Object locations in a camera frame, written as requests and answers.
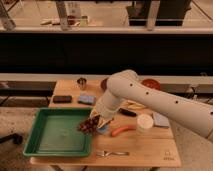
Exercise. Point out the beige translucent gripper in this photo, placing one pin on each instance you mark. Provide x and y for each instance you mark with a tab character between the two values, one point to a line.
103	120

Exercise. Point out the dark red grape bunch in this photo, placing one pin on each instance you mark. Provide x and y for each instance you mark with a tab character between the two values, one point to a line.
89	125

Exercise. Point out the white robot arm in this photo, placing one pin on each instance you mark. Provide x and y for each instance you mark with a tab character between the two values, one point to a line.
194	115

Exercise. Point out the green plastic tray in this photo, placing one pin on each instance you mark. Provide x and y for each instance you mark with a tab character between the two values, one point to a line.
54	134

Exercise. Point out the small blue cup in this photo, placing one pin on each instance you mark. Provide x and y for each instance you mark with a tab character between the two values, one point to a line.
103	129

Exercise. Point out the blue sponge left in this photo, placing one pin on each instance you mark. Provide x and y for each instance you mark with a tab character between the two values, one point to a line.
86	99

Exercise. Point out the blue sponge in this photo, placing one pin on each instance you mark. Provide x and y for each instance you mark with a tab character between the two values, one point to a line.
160	120
86	99

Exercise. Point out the orange carrot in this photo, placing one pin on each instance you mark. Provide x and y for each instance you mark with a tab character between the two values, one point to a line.
121	129

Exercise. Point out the purple bowl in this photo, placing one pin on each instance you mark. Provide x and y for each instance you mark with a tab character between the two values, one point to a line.
103	84

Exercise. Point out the small metal cup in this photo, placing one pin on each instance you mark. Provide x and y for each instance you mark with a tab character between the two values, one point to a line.
82	83

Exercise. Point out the silver metal fork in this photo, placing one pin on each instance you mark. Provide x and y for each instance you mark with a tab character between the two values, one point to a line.
106	153

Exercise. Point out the black rectangular block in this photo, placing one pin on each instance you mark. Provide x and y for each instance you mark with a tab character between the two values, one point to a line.
62	99

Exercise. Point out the orange red bowl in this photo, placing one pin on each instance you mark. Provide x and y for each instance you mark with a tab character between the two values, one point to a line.
151	83

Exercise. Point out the blue sponge right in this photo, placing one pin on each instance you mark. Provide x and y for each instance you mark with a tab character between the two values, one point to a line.
160	120

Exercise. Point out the black object on floor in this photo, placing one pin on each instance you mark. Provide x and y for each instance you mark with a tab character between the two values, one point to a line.
16	138

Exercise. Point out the black handled peeler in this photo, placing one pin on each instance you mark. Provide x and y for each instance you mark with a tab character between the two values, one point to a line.
127	112

